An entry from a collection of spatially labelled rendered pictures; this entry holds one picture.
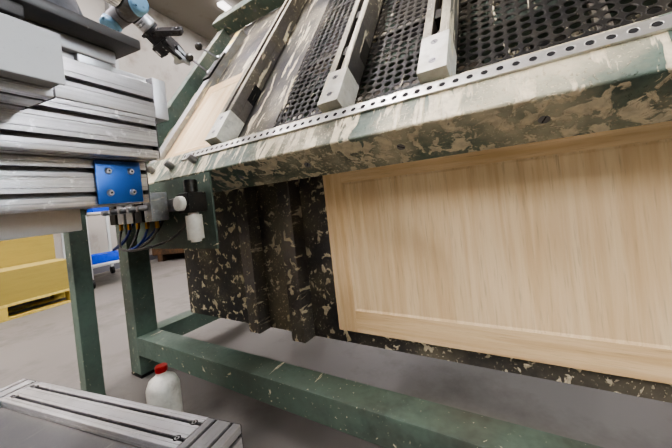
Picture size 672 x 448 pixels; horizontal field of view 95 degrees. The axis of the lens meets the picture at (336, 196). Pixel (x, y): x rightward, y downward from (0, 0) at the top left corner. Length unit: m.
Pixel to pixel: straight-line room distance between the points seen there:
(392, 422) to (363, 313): 0.31
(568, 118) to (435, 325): 0.60
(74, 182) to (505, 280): 0.94
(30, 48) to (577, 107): 0.77
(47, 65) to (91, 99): 0.17
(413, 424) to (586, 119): 0.69
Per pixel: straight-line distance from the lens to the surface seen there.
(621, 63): 0.64
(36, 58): 0.57
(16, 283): 3.66
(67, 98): 0.71
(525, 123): 0.64
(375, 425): 0.91
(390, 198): 0.92
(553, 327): 0.92
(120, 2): 1.57
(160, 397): 1.29
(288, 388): 1.03
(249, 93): 1.25
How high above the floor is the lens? 0.69
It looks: level
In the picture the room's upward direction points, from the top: 6 degrees counter-clockwise
